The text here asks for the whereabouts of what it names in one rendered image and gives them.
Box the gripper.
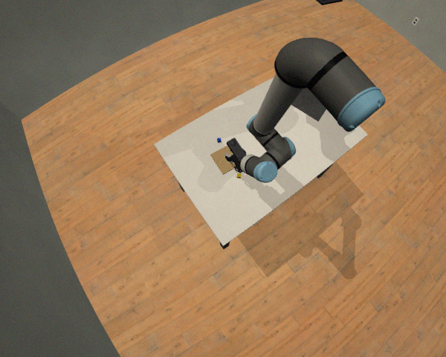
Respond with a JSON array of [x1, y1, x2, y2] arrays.
[[224, 153, 243, 173]]

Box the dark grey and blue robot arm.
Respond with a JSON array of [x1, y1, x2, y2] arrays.
[[227, 37, 386, 183]]

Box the tan flat mat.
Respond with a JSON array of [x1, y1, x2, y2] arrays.
[[210, 146, 236, 175]]

